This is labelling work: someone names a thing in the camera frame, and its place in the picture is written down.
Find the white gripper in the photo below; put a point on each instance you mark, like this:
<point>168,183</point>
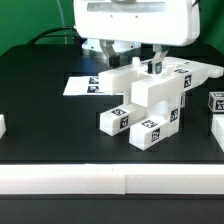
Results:
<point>162,22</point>

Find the white chair back frame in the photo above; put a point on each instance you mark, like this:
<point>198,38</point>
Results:
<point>144,89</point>

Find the white chair seat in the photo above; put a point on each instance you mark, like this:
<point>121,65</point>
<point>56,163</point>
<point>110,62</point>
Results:
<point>169,109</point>

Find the white tagged cube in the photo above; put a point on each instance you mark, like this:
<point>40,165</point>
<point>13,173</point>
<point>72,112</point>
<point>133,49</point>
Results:
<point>216,101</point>

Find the marker sheet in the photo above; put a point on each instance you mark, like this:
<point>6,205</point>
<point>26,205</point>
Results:
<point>85,85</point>

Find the white block right edge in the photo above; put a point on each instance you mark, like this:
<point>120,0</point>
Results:
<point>217,129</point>

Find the white block edge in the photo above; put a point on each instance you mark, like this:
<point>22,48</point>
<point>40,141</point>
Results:
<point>217,129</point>
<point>2,125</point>

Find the white block left edge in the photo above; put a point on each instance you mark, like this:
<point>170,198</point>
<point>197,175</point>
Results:
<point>2,125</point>

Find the white front rail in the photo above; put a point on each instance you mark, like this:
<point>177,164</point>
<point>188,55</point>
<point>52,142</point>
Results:
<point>112,179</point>

